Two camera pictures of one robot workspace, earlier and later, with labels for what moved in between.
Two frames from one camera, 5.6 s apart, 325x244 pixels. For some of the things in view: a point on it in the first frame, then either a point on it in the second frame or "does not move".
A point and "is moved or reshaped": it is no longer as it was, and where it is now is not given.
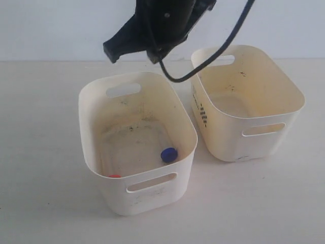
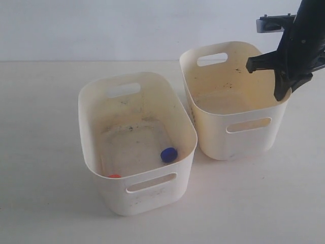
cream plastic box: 245,102 is moved or reshaped
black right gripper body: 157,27 to 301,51
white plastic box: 140,140 does not move
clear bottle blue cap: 168,153 does not move
